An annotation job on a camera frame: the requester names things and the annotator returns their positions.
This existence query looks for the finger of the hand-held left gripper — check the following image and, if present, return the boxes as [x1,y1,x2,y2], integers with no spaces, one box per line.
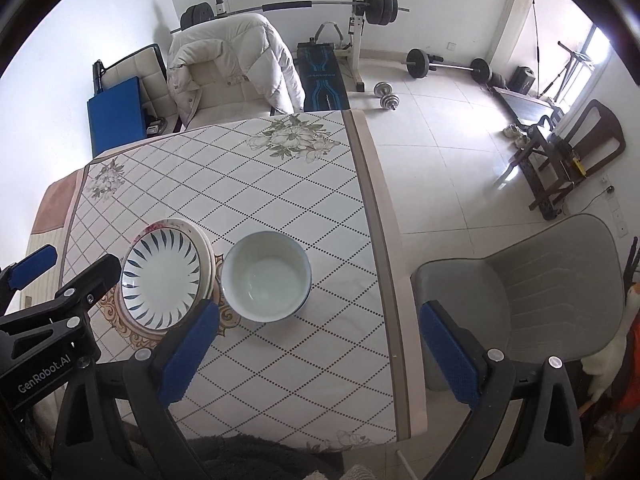
[52,255,123,313]
[0,244,58,307]

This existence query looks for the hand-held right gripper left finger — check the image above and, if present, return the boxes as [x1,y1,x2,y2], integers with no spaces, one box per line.
[52,299,221,480]

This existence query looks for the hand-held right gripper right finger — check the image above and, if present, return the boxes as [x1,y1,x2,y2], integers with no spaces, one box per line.
[419,300,586,480]

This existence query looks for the white plate blue leaf pattern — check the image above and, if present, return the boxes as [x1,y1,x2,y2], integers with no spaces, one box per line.
[121,226,203,332]

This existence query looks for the white plate pink rose print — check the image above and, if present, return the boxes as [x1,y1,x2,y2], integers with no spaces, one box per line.
[134,217,214,307]

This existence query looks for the white bowl black rim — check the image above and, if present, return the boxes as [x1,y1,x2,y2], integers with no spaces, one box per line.
[221,231,312,323]

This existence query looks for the short barbell black plates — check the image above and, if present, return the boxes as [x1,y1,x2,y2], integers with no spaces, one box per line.
[402,48,493,84]

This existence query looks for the barbell with black plates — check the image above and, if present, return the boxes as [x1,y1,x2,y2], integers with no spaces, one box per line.
[180,0,411,29]

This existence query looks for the person's dark fleece clothing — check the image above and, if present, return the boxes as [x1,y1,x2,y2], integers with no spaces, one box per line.
[187,434,371,480]

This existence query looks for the grey shell chair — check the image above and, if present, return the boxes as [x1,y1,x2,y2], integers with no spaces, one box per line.
[411,213,626,393]

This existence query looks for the blue board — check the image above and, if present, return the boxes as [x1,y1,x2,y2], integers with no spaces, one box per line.
[86,76,149,158]

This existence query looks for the white power strip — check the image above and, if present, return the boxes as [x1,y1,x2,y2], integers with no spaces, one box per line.
[607,199,627,237]

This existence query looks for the beige padded chair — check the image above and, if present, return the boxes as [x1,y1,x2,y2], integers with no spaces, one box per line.
[180,57,296,129]

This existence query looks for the dark brown board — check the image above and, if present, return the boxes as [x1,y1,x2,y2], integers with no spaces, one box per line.
[492,85,558,128]

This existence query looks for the white puffer jacket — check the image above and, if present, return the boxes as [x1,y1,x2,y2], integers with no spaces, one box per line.
[166,12,306,128]

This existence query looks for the dark wooden chair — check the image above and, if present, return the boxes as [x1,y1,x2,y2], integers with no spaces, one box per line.
[507,99,627,222]

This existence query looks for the black speaker box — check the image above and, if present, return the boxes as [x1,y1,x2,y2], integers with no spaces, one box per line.
[510,66,536,95]

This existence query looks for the black blue weight bench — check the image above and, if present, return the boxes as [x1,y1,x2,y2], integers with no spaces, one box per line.
[296,22,351,113]

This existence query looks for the white barbell rack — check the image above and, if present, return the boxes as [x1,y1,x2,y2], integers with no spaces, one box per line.
[210,0,375,93]

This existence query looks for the beige chair black frame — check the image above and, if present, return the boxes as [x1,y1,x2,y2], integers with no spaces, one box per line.
[92,44,181,137]

